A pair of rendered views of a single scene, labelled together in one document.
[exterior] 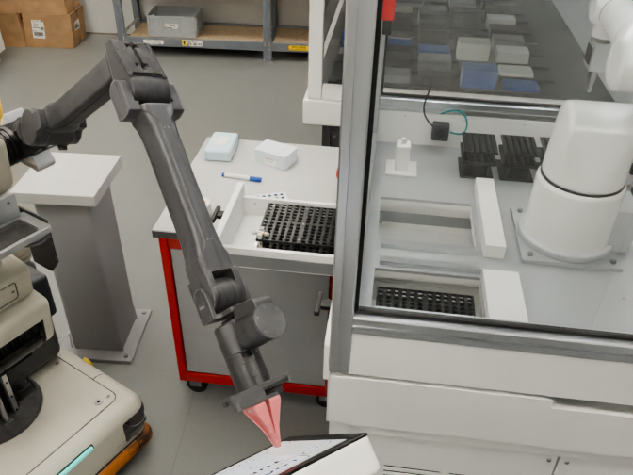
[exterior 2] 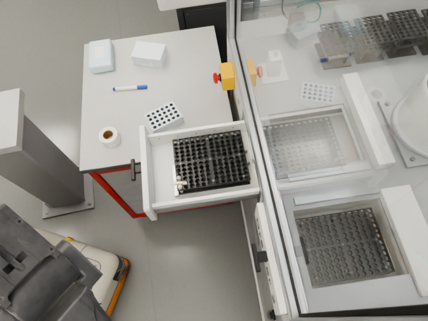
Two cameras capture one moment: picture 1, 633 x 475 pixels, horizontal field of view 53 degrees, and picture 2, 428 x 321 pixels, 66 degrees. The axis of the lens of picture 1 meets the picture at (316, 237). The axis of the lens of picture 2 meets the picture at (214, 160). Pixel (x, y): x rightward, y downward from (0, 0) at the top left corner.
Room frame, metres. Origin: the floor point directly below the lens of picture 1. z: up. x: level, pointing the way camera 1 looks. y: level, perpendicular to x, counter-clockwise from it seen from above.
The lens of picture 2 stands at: (0.95, 0.09, 1.82)
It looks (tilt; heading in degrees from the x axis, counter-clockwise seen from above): 64 degrees down; 351
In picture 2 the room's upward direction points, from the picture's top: 7 degrees counter-clockwise
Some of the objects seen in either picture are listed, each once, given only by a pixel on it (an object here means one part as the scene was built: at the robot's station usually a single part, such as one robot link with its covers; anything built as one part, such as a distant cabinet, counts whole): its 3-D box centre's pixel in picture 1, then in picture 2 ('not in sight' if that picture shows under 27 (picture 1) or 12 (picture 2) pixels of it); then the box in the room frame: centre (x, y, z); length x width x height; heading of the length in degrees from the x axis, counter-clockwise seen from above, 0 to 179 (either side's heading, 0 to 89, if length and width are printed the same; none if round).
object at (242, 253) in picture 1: (306, 235); (213, 163); (1.39, 0.03, 0.86); 0.40 x 0.26 x 0.06; 83
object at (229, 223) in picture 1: (230, 225); (148, 172); (1.42, 0.24, 0.87); 0.29 x 0.02 x 0.11; 173
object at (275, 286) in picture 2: (334, 316); (269, 257); (1.07, -0.05, 0.87); 0.29 x 0.02 x 0.11; 173
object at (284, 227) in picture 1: (302, 233); (210, 163); (1.39, 0.04, 0.87); 0.22 x 0.18 x 0.06; 83
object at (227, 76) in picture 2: not in sight; (226, 76); (1.71, -0.10, 0.88); 0.07 x 0.05 x 0.07; 173
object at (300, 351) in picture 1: (269, 273); (169, 137); (1.82, 0.17, 0.38); 0.62 x 0.58 x 0.76; 173
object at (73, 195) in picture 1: (89, 261); (34, 163); (1.87, 0.85, 0.38); 0.30 x 0.30 x 0.76; 87
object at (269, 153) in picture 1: (275, 155); (149, 54); (1.99, 0.15, 0.79); 0.13 x 0.09 x 0.05; 64
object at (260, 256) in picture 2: (323, 303); (260, 256); (1.07, -0.02, 0.91); 0.07 x 0.04 x 0.01; 173
